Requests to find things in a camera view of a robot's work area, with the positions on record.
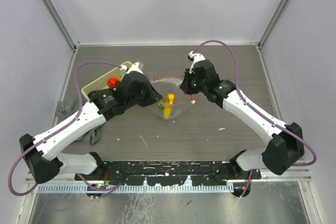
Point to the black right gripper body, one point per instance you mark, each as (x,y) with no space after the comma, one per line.
(192,85)

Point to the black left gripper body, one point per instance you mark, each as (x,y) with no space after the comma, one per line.
(144,98)

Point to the clear zip bag orange zipper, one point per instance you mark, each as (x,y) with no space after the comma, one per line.
(174,101)

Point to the yellow toy banana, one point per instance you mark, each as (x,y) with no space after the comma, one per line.
(168,105)

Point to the green toy lettuce leaf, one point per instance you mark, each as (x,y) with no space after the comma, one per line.
(158,106)

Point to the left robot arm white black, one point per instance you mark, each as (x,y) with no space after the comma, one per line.
(43,152)

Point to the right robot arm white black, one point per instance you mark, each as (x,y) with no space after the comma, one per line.
(226,96)

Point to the red toy pepper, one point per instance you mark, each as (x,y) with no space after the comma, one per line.
(113,82)

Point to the pale green plastic basket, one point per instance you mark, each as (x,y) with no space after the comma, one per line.
(102,82)

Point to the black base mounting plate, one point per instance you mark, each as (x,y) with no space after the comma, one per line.
(136,173)

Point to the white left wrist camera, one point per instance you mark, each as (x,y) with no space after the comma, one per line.
(129,67)

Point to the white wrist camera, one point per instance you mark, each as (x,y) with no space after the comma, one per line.
(129,67)
(194,57)

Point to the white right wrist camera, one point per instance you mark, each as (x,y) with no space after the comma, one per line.
(194,57)

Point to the slotted cable duct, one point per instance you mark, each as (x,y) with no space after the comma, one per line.
(186,188)

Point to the aluminium frame rail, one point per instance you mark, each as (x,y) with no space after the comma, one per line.
(284,145)

